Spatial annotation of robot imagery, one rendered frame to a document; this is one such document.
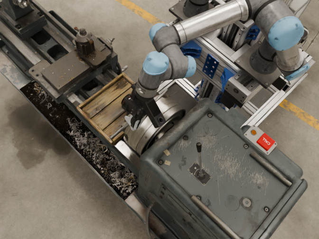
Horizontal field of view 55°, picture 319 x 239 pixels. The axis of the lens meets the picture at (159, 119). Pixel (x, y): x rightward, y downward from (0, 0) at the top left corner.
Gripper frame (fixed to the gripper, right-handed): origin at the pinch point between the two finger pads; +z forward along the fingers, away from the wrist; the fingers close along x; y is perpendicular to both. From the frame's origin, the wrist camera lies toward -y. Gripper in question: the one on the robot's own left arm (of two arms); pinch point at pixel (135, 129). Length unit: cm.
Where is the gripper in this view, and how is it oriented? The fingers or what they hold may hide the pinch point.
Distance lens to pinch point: 121.7
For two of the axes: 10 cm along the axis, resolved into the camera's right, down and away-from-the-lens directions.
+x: -6.3, 4.4, -6.4
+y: -7.1, -6.5, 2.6
